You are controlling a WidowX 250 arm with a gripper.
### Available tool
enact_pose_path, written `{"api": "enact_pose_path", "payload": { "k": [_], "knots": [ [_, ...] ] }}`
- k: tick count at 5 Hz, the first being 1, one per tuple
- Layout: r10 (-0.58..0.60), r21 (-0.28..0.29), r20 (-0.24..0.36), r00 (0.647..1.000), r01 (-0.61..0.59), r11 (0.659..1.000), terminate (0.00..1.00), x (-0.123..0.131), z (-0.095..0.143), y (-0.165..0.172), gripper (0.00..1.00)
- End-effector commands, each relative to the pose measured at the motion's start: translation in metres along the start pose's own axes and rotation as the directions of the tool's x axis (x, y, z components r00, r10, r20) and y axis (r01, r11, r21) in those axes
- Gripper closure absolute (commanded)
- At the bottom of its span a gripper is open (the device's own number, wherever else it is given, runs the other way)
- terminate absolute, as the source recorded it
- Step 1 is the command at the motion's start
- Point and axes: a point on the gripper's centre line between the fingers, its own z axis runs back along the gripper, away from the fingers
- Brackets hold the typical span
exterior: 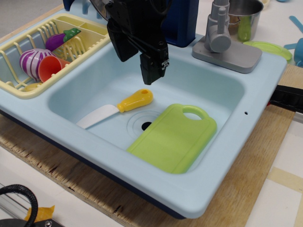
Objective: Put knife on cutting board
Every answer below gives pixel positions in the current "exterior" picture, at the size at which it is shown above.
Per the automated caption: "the orange plastic cup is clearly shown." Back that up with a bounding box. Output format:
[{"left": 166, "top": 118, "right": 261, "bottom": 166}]
[{"left": 38, "top": 56, "right": 70, "bottom": 82}]

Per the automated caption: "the green plastic plate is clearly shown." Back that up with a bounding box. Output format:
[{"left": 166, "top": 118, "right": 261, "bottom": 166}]
[{"left": 243, "top": 41, "right": 293, "bottom": 61}]

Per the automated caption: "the yellow tape piece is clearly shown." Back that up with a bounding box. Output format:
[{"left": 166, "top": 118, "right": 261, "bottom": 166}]
[{"left": 35, "top": 205, "right": 55, "bottom": 222}]

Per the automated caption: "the steel pot lid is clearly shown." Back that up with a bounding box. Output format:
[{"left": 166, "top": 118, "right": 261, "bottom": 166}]
[{"left": 90, "top": 0, "right": 111, "bottom": 21}]

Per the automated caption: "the yellow dish drying rack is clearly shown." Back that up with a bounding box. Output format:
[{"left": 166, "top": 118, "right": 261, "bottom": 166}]
[{"left": 0, "top": 13, "right": 110, "bottom": 99}]

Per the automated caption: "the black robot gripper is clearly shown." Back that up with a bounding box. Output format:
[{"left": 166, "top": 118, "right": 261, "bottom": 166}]
[{"left": 106, "top": 0, "right": 169, "bottom": 85}]

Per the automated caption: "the blue plastic utensil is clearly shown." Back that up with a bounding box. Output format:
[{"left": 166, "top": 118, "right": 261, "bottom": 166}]
[{"left": 289, "top": 16, "right": 303, "bottom": 33}]

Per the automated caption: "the light blue toy sink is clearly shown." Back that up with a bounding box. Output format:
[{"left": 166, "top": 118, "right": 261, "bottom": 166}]
[{"left": 0, "top": 4, "right": 287, "bottom": 219}]

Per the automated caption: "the dark blue plastic box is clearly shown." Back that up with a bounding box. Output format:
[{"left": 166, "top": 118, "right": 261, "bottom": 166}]
[{"left": 63, "top": 0, "right": 199, "bottom": 47}]

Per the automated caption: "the black braided cable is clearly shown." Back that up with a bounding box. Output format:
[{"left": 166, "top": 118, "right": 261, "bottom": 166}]
[{"left": 0, "top": 184, "right": 39, "bottom": 224}]

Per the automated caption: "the yellow handled white toy knife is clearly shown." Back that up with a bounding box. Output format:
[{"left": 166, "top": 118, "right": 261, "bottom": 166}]
[{"left": 76, "top": 88, "right": 153, "bottom": 129}]

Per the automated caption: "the black clamp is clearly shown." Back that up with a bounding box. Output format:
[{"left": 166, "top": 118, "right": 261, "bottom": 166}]
[{"left": 267, "top": 85, "right": 303, "bottom": 113}]

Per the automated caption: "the plywood base board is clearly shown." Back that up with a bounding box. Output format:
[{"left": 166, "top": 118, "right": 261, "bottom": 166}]
[{"left": 0, "top": 4, "right": 303, "bottom": 227}]

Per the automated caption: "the grey toy faucet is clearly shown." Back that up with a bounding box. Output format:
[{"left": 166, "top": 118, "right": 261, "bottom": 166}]
[{"left": 192, "top": 0, "right": 262, "bottom": 73}]

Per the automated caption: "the stainless steel pot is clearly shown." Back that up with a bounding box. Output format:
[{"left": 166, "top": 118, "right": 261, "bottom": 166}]
[{"left": 228, "top": 0, "right": 263, "bottom": 43}]

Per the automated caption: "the purple white striped toy onion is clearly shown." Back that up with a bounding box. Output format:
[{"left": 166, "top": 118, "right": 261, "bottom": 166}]
[{"left": 19, "top": 48, "right": 55, "bottom": 82}]

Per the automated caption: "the purple toy eggplant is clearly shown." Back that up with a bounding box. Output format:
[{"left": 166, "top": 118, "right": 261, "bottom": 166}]
[{"left": 45, "top": 28, "right": 81, "bottom": 51}]

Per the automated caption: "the green plastic cutting board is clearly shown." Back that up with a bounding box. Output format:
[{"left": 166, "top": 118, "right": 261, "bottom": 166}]
[{"left": 127, "top": 104, "right": 217, "bottom": 174}]

